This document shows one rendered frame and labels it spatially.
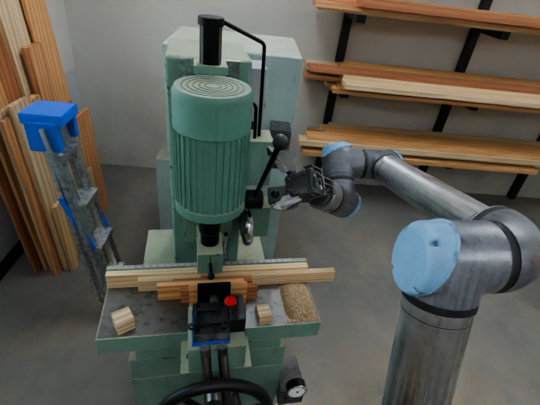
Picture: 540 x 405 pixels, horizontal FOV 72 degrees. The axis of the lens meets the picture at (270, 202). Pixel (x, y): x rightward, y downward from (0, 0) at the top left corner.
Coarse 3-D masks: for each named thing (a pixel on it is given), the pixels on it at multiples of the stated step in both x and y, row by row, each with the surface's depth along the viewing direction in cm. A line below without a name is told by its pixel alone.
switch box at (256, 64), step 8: (256, 64) 108; (256, 72) 105; (264, 72) 106; (256, 80) 107; (264, 80) 107; (256, 88) 108; (264, 88) 108; (256, 96) 109; (264, 96) 110; (256, 104) 111
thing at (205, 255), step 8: (200, 248) 100; (208, 248) 100; (216, 248) 101; (200, 256) 98; (208, 256) 99; (216, 256) 99; (200, 264) 100; (216, 264) 101; (200, 272) 102; (208, 272) 102
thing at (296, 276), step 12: (156, 276) 107; (168, 276) 108; (180, 276) 108; (252, 276) 112; (264, 276) 113; (276, 276) 114; (288, 276) 115; (300, 276) 116; (312, 276) 116; (324, 276) 117; (144, 288) 107; (156, 288) 108
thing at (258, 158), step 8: (256, 136) 110; (264, 136) 110; (256, 144) 107; (264, 144) 108; (256, 152) 109; (264, 152) 109; (248, 160) 110; (256, 160) 110; (264, 160) 110; (248, 168) 111; (256, 168) 112; (264, 168) 112; (248, 176) 113; (256, 176) 113; (248, 184) 114; (256, 184) 115; (264, 184) 115
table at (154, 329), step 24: (120, 288) 107; (264, 288) 113; (144, 312) 101; (168, 312) 102; (96, 336) 94; (120, 336) 94; (144, 336) 95; (168, 336) 97; (264, 336) 104; (288, 336) 106
